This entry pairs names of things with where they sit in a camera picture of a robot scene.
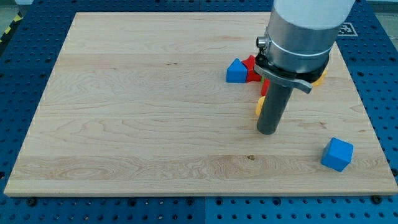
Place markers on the fiducial marker tag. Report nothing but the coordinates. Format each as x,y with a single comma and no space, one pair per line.
347,30

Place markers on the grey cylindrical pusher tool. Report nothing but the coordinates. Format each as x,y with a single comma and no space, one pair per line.
273,108

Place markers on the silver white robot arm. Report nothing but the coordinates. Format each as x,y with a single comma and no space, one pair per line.
294,50

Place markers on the yellow round block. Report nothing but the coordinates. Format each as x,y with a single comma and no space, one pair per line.
321,78

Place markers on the blue cube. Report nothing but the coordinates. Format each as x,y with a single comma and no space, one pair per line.
337,154

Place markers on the blue triangular block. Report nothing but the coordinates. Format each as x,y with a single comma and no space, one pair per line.
236,72

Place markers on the yellow heart block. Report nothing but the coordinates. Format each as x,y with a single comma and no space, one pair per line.
259,105

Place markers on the red star block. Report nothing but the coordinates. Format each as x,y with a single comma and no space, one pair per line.
251,76

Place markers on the wooden board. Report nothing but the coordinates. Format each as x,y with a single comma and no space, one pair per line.
137,105

